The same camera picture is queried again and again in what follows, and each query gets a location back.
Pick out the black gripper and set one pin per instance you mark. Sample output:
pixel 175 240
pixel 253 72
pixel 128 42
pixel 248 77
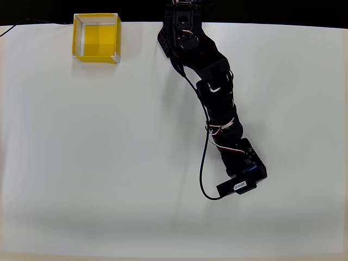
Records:
pixel 254 166

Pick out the black arm base clamp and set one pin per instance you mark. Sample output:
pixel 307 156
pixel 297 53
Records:
pixel 164 40

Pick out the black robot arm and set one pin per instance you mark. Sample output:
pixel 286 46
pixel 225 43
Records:
pixel 214 68

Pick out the yellow open cardboard box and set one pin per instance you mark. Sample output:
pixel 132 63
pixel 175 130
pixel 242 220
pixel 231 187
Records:
pixel 100 38

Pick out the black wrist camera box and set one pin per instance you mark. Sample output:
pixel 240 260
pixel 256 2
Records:
pixel 228 187

